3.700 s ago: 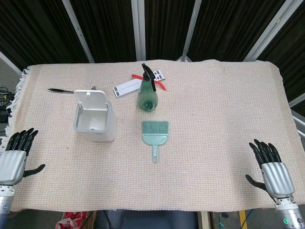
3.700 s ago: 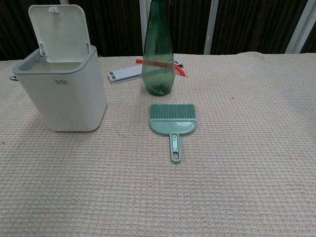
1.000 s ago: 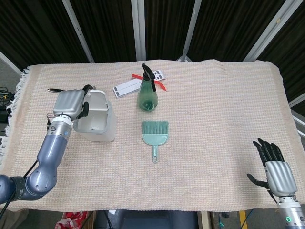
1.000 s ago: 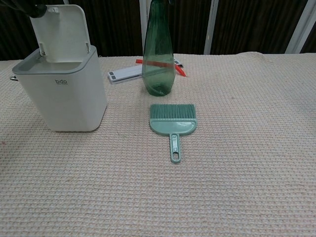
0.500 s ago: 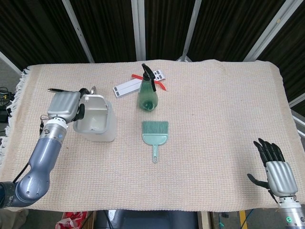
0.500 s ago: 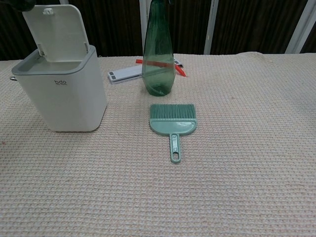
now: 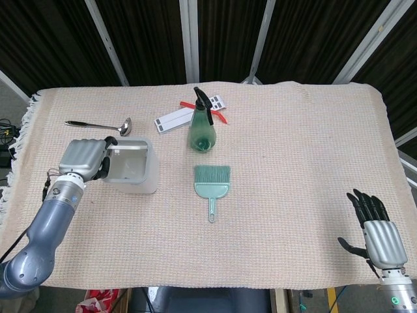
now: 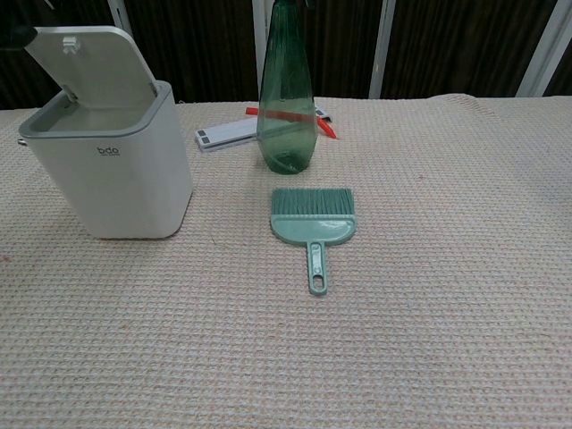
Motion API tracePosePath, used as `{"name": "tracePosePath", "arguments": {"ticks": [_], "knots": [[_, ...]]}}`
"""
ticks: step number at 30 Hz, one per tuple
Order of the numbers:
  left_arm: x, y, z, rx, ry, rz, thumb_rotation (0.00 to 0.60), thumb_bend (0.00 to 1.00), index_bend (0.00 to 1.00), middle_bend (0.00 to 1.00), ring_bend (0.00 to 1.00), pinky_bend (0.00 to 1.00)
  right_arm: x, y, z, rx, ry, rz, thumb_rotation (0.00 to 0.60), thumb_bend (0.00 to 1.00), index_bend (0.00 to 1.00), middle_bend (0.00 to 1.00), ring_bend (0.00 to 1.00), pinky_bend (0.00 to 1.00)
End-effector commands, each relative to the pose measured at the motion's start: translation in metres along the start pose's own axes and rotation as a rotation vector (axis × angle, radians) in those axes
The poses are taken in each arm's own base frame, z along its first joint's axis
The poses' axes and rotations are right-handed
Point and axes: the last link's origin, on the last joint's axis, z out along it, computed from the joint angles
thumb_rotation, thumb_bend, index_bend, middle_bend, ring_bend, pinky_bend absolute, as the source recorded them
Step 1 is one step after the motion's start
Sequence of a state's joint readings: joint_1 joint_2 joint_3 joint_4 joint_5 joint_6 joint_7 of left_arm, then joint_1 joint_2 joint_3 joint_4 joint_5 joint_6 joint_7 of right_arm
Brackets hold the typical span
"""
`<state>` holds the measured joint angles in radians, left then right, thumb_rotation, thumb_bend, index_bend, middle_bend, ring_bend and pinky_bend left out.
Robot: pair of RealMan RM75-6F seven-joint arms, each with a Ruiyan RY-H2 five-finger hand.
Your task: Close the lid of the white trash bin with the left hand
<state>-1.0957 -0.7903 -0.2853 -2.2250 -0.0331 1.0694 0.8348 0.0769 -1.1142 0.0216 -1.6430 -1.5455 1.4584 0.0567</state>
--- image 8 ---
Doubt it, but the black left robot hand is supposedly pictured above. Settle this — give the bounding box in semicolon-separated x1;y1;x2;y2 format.
0;24;40;48

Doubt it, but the teal plastic hand brush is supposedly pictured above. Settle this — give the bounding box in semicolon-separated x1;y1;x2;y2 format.
270;188;356;296

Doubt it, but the beige waffle-weave tablecloth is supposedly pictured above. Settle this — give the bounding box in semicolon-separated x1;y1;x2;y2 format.
0;93;572;429

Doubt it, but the red marker pen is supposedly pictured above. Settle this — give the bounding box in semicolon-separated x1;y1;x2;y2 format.
245;105;340;140

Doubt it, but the green transparent spray bottle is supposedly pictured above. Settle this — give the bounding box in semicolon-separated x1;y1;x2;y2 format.
257;0;323;175

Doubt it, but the white lidded trash bin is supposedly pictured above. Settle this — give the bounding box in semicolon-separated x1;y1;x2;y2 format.
17;25;194;240

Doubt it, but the white flat folding strip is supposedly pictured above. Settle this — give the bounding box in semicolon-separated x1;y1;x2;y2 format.
194;105;334;156

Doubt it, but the white background post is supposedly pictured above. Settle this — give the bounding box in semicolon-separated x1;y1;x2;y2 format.
516;0;572;98
251;0;276;102
112;0;133;33
367;0;398;99

